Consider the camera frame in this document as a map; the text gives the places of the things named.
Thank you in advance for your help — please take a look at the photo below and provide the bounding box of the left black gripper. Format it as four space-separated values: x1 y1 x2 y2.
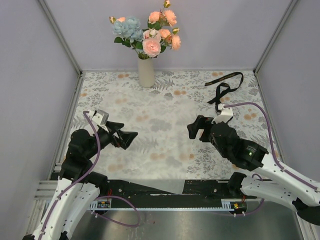
85 120 138 159

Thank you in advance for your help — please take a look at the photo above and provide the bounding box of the black ribbon with gold lettering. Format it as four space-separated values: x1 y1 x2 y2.
204 71 244 106

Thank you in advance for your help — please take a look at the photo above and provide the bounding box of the blue hydrangea stem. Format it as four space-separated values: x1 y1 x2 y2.
112 17 143 59

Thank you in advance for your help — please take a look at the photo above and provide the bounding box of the white wrapping paper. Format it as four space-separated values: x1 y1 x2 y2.
71 82 197 193

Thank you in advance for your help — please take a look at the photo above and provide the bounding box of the pale pink rose stem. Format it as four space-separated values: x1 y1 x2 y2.
142 28 162 58

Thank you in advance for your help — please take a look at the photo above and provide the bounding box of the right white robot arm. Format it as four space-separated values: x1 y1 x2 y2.
187 115 320 226

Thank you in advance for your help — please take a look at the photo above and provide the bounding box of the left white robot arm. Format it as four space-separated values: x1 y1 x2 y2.
23 121 138 240

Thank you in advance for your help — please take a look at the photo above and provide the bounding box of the beige ceramic vase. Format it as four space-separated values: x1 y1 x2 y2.
138 58 156 88

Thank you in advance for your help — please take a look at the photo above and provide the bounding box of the floral patterned table mat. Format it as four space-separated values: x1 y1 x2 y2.
68 71 274 192

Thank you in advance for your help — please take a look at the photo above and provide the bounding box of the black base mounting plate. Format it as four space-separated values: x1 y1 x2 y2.
96 180 255 204

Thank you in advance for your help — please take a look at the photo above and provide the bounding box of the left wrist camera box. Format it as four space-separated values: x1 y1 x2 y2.
88 109 109 131

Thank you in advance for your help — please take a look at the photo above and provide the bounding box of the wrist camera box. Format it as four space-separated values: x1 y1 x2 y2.
88 109 109 131
211 103 234 124

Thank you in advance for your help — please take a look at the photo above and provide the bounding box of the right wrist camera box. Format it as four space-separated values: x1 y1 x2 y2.
211 103 234 124

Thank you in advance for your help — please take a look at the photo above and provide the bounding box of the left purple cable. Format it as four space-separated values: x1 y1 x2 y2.
39 110 142 240

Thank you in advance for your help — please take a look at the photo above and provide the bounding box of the purple cable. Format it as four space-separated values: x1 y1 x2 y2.
222 101 320 217
39 110 142 240

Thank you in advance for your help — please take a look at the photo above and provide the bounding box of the aluminium frame rail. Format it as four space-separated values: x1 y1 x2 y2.
36 0 83 180

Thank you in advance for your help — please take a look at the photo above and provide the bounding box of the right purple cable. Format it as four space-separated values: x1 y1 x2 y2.
222 101 320 217

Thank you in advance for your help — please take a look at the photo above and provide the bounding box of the white slotted cable duct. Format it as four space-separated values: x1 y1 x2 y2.
88 198 248 212

